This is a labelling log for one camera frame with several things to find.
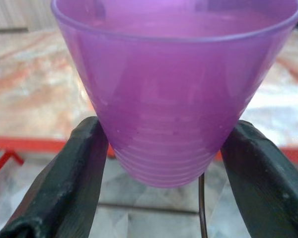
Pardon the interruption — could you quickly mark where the thin black cable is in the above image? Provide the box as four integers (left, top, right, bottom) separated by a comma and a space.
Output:
198, 174, 209, 238

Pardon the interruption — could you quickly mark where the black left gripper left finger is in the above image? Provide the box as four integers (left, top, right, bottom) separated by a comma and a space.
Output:
0, 116, 109, 238

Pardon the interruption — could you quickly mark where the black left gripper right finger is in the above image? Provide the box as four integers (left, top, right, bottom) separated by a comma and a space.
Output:
220, 119, 298, 238

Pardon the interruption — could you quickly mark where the purple plastic cup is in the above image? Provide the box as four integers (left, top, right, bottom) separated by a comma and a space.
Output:
50, 0, 298, 188

